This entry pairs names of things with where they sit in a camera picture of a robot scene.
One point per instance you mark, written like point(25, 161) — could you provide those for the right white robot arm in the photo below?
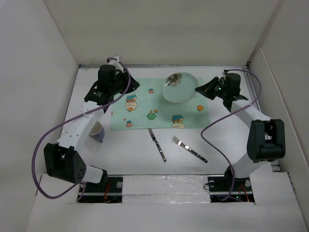
point(266, 139)

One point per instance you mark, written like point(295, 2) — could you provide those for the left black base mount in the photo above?
point(109, 191)

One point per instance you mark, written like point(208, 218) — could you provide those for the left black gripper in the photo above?
point(133, 85)

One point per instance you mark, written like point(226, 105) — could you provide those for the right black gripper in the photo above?
point(207, 88)

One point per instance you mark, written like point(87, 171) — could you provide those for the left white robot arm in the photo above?
point(63, 158)

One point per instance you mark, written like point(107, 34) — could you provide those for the green floral plate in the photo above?
point(179, 87)

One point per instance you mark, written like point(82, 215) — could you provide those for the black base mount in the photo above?
point(109, 191)
point(223, 188)

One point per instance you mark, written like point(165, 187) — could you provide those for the steel table knife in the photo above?
point(157, 145)

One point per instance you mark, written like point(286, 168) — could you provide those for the steel fork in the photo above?
point(189, 149)

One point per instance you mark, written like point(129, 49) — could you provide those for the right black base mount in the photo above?
point(223, 188)

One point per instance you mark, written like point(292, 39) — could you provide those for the purple ceramic mug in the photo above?
point(97, 132)

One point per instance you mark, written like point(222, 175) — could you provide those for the green cartoon print placemat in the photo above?
point(147, 108)

